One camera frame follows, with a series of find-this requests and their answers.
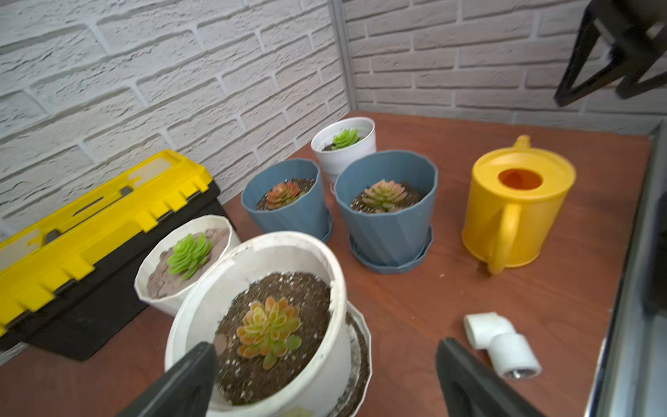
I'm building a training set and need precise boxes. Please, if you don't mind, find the small white faceted pot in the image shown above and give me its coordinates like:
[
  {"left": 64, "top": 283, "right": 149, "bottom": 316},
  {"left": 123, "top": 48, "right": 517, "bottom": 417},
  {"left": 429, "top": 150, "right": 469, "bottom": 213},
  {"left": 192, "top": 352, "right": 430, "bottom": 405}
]
[{"left": 134, "top": 215, "right": 241, "bottom": 316}]

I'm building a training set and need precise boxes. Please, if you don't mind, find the aluminium frame corner post left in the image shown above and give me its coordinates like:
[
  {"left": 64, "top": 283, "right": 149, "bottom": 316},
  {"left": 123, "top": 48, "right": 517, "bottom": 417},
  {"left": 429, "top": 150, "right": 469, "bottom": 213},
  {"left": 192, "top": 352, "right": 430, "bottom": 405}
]
[{"left": 328, "top": 0, "right": 359, "bottom": 111}]

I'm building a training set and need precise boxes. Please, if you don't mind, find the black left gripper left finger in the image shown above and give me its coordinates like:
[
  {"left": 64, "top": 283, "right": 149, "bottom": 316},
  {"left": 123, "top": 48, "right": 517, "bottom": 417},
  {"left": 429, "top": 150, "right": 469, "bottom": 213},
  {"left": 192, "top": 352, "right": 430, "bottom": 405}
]
[{"left": 116, "top": 342, "right": 218, "bottom": 417}]

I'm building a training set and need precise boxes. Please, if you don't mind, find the yellow black plastic toolbox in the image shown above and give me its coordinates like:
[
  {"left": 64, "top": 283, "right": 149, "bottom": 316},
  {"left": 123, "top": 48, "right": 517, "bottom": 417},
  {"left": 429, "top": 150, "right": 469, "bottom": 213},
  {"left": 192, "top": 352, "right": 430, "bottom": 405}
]
[{"left": 1, "top": 150, "right": 228, "bottom": 361}]

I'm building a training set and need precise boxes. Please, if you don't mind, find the yellow plastic watering can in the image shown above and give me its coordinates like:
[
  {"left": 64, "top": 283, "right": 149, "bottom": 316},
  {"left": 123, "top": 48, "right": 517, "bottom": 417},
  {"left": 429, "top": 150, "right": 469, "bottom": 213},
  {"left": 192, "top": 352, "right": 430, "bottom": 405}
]
[{"left": 462, "top": 135, "right": 576, "bottom": 276}]

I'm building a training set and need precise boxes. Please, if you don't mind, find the blue pot front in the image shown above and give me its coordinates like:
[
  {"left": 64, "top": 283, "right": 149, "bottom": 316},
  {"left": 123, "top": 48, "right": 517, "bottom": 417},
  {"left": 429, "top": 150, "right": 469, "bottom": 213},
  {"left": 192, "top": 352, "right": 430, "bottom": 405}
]
[{"left": 335, "top": 150, "right": 439, "bottom": 275}]

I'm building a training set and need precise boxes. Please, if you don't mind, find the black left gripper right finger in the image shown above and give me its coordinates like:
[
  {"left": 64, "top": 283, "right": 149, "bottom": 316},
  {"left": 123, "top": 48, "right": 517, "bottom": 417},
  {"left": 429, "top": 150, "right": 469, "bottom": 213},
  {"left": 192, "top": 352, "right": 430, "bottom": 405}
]
[{"left": 435, "top": 338, "right": 542, "bottom": 417}]

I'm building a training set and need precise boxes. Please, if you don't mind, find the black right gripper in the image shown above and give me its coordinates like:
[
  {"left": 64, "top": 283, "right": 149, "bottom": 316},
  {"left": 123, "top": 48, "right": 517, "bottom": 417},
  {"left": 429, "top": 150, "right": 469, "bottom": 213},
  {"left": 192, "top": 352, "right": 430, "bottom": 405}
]
[{"left": 554, "top": 0, "right": 666, "bottom": 107}]

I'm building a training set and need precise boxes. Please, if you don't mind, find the white PVC elbow fitting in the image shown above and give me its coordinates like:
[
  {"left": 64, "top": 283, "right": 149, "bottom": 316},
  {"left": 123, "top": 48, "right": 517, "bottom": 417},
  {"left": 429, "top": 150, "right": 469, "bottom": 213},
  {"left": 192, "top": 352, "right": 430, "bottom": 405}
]
[{"left": 463, "top": 312, "right": 543, "bottom": 380}]

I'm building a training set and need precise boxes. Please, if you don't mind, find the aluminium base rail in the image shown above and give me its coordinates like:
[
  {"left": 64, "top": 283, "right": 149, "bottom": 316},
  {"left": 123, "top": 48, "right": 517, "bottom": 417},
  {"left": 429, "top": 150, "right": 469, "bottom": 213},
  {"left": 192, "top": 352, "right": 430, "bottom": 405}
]
[{"left": 585, "top": 122, "right": 666, "bottom": 416}]

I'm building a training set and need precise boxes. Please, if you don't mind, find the blue pot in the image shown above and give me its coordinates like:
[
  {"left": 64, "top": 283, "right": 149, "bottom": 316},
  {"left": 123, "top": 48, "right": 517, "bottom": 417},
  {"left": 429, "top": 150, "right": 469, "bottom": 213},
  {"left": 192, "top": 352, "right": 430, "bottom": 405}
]
[
  {"left": 241, "top": 159, "right": 333, "bottom": 243},
  {"left": 335, "top": 150, "right": 439, "bottom": 275}
]

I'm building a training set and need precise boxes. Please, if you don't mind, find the large white round pot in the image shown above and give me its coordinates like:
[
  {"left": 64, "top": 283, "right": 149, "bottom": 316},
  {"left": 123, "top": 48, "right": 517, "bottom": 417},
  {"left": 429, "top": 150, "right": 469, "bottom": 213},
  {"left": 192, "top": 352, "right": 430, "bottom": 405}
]
[{"left": 165, "top": 232, "right": 372, "bottom": 416}]

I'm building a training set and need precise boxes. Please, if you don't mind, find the blue pot back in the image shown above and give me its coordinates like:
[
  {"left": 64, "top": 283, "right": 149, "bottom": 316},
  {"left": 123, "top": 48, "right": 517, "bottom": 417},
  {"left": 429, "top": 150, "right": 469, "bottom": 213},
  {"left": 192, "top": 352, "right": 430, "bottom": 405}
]
[{"left": 241, "top": 159, "right": 333, "bottom": 243}]

